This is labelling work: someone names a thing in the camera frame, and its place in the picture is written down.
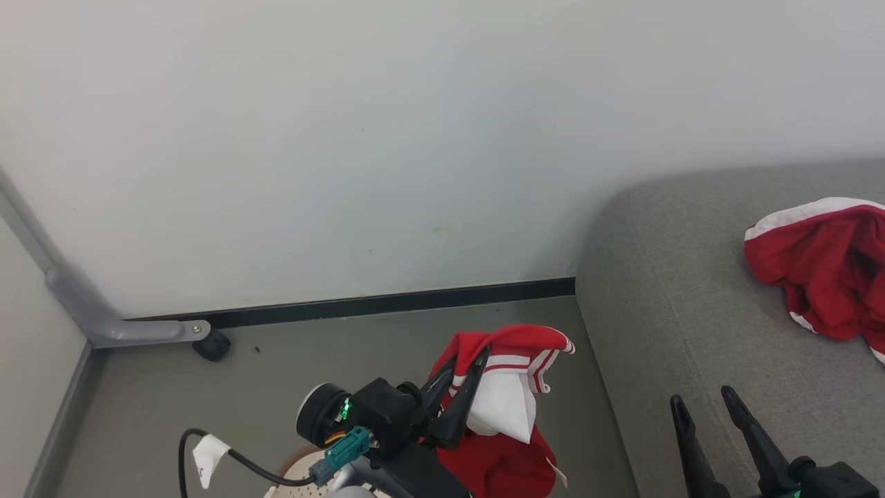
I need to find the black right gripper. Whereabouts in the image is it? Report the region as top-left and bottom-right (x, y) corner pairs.
(669, 385), (883, 498)

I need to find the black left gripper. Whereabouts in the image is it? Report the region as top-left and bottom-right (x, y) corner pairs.
(348, 347), (491, 461)

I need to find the red white striped-cuff garment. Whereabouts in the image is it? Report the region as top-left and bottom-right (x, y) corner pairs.
(420, 324), (576, 498)

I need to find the grey fabric sofa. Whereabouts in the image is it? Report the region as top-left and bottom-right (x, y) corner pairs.
(575, 158), (885, 498)

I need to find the black baseboard strip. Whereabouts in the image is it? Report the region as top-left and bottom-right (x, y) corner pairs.
(128, 277), (577, 330)

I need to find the red garment white trim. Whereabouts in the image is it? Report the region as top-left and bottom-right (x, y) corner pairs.
(744, 197), (885, 366)

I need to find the teal cable connector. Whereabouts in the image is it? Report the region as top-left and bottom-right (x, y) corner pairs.
(309, 426), (375, 486)

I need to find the black cable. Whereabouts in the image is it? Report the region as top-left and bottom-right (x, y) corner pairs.
(178, 428), (320, 498)

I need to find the black frame foot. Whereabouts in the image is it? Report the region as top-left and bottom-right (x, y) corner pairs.
(192, 329), (233, 362)

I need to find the white cable label tag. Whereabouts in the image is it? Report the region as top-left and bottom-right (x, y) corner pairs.
(192, 434), (231, 490)

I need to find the grey metal frame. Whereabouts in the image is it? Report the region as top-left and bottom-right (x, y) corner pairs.
(0, 166), (212, 349)

